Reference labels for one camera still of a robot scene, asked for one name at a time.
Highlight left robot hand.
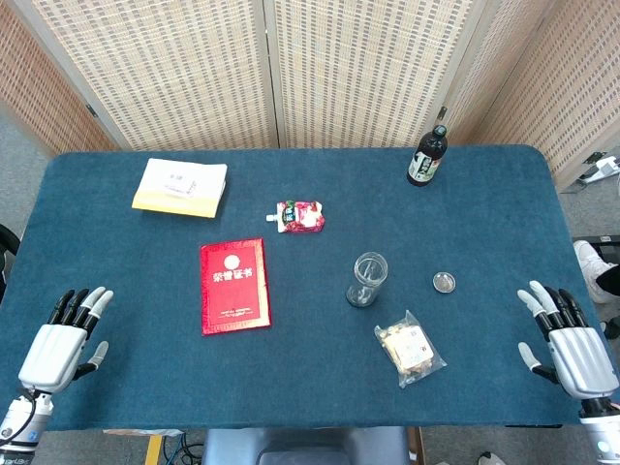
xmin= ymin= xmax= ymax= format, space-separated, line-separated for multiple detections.
xmin=17 ymin=286 xmax=114 ymax=394

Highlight red spouted snack pouch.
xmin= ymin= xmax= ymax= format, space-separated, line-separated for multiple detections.
xmin=264 ymin=200 xmax=326 ymax=234

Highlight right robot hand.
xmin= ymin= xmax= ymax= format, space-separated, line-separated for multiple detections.
xmin=516 ymin=279 xmax=620 ymax=401

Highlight woven folding screen panel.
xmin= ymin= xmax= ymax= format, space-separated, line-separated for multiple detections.
xmin=12 ymin=0 xmax=281 ymax=151
xmin=0 ymin=0 xmax=120 ymax=156
xmin=263 ymin=0 xmax=490 ymax=149
xmin=472 ymin=0 xmax=620 ymax=190
xmin=443 ymin=0 xmax=563 ymax=146

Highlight white shoe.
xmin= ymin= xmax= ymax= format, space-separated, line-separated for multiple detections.
xmin=573 ymin=239 xmax=619 ymax=304

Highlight blue cables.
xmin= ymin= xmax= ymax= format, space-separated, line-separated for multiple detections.
xmin=162 ymin=430 xmax=204 ymax=465

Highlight black chair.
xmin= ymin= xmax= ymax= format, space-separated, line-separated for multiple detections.
xmin=0 ymin=225 xmax=21 ymax=301

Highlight white box with yellow lid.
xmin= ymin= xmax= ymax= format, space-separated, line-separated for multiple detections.
xmin=131 ymin=157 xmax=229 ymax=219

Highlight clear plastic snack bag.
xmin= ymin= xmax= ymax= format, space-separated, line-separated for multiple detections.
xmin=373 ymin=309 xmax=448 ymax=389

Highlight red certificate book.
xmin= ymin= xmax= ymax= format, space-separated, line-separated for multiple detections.
xmin=200 ymin=236 xmax=272 ymax=337

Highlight dark tea bottle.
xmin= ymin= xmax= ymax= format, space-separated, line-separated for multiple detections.
xmin=406 ymin=124 xmax=450 ymax=188

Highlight white floor device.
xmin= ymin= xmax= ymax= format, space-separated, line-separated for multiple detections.
xmin=575 ymin=152 xmax=620 ymax=185

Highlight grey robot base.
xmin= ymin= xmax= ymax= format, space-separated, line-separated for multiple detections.
xmin=201 ymin=425 xmax=411 ymax=465

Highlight black floor pedal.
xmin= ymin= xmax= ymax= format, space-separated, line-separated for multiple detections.
xmin=571 ymin=234 xmax=620 ymax=258

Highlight clear glass jar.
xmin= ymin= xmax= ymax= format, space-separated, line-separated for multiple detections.
xmin=345 ymin=251 xmax=389 ymax=308

